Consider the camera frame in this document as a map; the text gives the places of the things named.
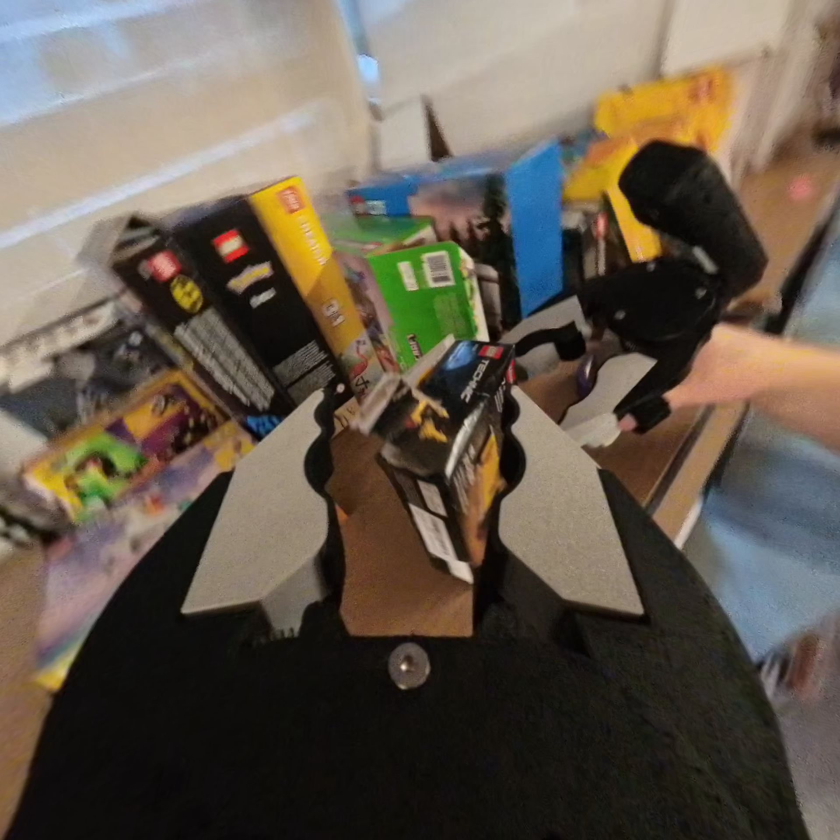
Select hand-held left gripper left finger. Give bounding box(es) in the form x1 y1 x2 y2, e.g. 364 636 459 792
180 390 339 634

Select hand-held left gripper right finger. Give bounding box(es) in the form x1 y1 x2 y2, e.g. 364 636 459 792
499 386 647 619

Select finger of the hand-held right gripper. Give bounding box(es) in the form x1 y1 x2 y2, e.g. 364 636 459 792
558 353 660 450
499 295 593 368

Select small black yellow toy box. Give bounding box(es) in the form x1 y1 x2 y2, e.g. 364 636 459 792
348 335 519 585

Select wooden desk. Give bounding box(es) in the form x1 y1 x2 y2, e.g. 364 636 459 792
0 141 840 815

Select person's right hand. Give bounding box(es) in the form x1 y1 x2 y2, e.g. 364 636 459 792
666 340 721 413

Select blue toy box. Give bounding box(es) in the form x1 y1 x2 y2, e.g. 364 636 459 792
346 139 565 316

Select green toy box white edge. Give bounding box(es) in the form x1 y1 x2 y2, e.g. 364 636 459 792
364 241 490 375

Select purple green toy box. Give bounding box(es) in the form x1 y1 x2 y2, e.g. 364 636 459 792
23 371 231 526

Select orange flat Lego boxes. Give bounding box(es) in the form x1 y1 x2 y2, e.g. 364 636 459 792
33 420 257 690

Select light green toy box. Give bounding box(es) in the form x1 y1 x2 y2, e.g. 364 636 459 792
325 213 437 257

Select large yellow toy box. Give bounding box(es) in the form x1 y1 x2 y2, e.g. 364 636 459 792
594 66 732 152

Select black toy box yellow logo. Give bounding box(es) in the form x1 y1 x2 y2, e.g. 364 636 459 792
174 196 349 411

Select black bat logo toy box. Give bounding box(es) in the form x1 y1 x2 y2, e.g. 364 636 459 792
108 213 293 421

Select white cardboard box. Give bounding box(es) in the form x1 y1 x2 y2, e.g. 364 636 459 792
377 95 454 168

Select yellow flamingo toy box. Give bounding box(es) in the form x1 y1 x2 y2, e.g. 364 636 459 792
248 176 388 401

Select grey toy box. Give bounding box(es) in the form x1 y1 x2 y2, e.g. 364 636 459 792
0 298 172 434

